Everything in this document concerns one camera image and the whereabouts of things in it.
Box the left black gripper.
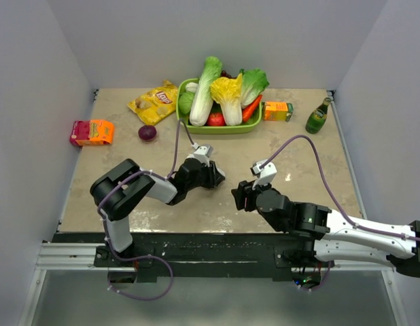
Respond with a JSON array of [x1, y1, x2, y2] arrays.
[[186, 160, 225, 192]]

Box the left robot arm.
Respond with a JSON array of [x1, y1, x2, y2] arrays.
[[90, 156, 226, 266]]

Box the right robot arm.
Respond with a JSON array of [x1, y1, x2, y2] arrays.
[[231, 181, 420, 278]]

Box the green plastic basket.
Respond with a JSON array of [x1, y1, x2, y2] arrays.
[[175, 78, 262, 134]]

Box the red apple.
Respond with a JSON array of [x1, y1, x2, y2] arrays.
[[206, 112, 226, 127]]

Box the green napa cabbage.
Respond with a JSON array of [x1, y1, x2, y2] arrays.
[[189, 56, 222, 127]]

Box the orange carrot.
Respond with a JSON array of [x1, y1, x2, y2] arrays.
[[242, 94, 262, 123]]

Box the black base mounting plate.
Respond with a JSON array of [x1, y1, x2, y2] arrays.
[[52, 232, 334, 282]]

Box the purple red onion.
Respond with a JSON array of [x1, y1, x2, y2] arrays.
[[138, 125, 157, 142]]

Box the round green cabbage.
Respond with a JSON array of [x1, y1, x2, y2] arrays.
[[177, 91, 195, 115]]

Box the yellow napa cabbage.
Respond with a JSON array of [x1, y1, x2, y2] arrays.
[[210, 73, 243, 126]]

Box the orange juice carton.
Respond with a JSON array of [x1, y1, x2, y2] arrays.
[[262, 101, 294, 122]]

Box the white garlic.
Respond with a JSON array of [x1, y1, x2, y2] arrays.
[[185, 82, 198, 94]]

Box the yellow Lays chips bag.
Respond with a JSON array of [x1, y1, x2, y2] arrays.
[[127, 79, 178, 126]]

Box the green leafy cabbage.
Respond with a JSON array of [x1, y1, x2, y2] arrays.
[[240, 69, 269, 109]]

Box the dark red grapes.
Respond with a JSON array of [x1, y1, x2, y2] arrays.
[[220, 70, 232, 79]]

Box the green Perrier glass bottle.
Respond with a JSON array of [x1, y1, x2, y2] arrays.
[[305, 97, 332, 134]]

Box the orange pink snack box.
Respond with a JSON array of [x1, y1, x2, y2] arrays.
[[69, 120, 115, 147]]

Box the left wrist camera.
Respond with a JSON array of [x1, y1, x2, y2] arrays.
[[192, 143, 213, 166]]

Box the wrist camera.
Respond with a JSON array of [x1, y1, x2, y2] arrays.
[[192, 143, 213, 166], [251, 160, 277, 189]]

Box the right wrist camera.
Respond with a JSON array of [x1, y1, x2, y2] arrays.
[[251, 160, 277, 189]]

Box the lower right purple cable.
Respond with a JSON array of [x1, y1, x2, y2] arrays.
[[296, 261, 335, 293]]

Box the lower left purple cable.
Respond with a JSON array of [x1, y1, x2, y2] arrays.
[[101, 237, 175, 302]]

